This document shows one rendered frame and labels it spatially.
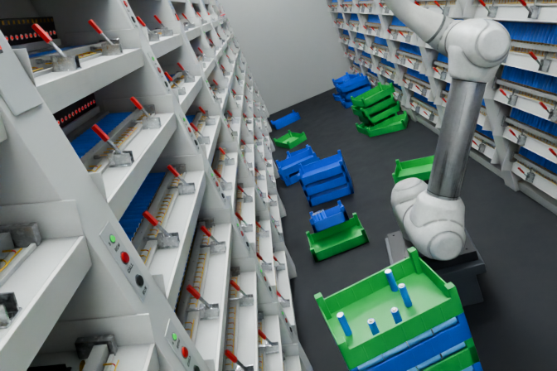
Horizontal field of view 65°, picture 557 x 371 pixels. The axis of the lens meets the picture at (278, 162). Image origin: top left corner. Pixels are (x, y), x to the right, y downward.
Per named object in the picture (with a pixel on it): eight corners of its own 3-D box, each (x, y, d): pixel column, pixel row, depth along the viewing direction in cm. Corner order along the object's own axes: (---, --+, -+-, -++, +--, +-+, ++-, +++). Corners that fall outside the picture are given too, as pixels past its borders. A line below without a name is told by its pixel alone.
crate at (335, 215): (314, 224, 265) (308, 212, 265) (345, 212, 264) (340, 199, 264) (314, 233, 235) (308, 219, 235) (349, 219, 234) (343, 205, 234)
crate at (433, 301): (421, 268, 121) (413, 245, 118) (464, 312, 102) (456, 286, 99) (323, 317, 119) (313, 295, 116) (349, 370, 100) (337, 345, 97)
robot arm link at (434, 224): (441, 243, 159) (467, 275, 138) (397, 238, 158) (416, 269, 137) (495, 22, 137) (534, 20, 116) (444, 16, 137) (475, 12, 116)
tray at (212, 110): (221, 124, 195) (219, 103, 192) (209, 172, 138) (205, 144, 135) (176, 128, 195) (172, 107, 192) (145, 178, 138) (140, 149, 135)
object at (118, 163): (176, 127, 123) (169, 79, 119) (113, 230, 66) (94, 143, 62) (104, 133, 123) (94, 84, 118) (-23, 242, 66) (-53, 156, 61)
